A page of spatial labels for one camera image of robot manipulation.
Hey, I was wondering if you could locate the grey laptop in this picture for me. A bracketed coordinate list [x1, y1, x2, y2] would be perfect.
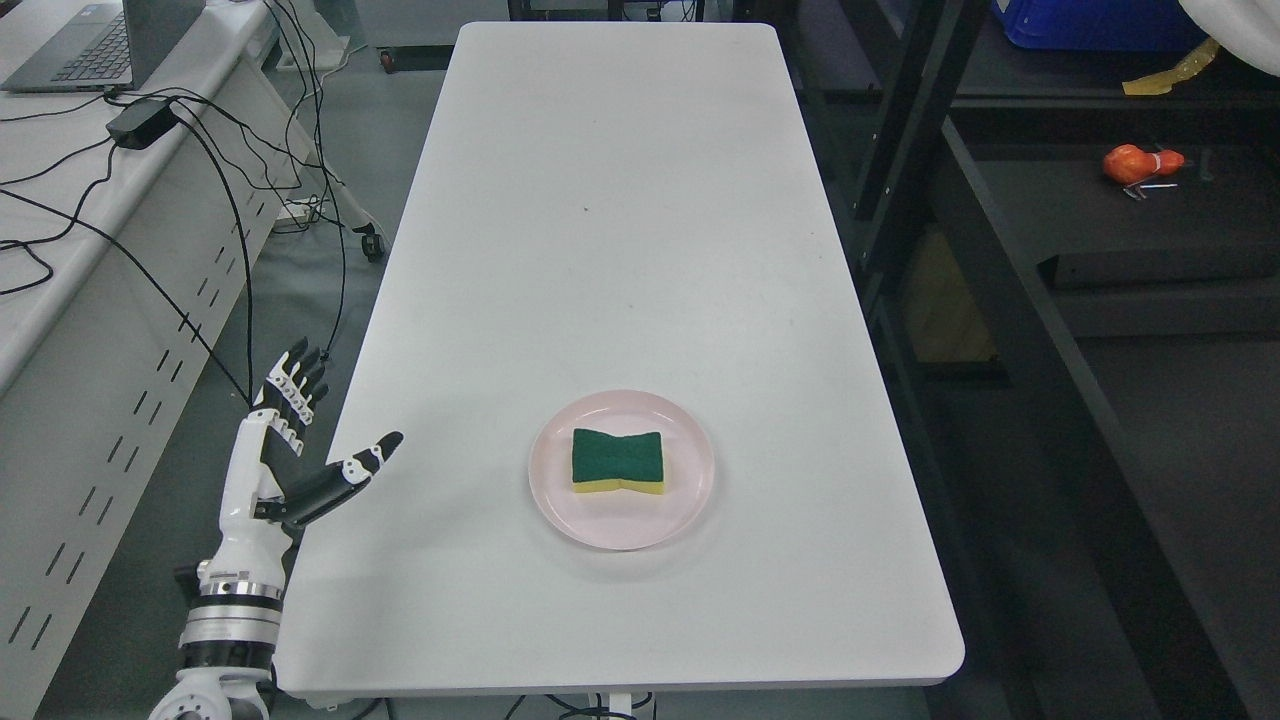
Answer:
[3, 1, 206, 94]

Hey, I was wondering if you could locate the orange toy on shelf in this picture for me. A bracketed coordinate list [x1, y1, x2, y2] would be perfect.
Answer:
[1102, 143, 1187, 200]

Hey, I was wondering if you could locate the yellow tape strip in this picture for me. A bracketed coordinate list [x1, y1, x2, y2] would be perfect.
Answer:
[1121, 38, 1221, 97]

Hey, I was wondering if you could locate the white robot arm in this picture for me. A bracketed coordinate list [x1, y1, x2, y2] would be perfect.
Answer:
[148, 582, 283, 719]

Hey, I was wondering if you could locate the green yellow sponge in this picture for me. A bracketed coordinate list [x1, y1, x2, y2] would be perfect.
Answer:
[571, 428, 666, 495]

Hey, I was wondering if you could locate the white perforated desk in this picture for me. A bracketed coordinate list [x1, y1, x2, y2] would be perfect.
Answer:
[0, 0, 301, 720]

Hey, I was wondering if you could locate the black metal shelf rack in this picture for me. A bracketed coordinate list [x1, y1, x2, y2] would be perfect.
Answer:
[739, 1, 1277, 719]

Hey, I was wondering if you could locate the white table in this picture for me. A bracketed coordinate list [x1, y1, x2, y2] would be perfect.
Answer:
[276, 22, 966, 705]

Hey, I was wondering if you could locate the black cable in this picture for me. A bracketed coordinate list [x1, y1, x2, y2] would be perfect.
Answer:
[0, 85, 257, 406]

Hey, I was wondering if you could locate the black power adapter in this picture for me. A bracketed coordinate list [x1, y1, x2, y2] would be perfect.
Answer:
[105, 97, 179, 150]

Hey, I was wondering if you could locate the white power strip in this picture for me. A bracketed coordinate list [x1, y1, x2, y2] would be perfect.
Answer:
[271, 195, 330, 234]

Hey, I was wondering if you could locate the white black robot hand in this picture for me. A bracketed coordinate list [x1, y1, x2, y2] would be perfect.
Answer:
[189, 338, 404, 600]

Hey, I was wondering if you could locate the pink round plate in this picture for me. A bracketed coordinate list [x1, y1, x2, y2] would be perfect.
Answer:
[527, 389, 718, 551]

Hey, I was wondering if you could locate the blue plastic bin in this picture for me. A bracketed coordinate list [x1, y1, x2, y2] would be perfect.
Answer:
[989, 1, 1207, 53]

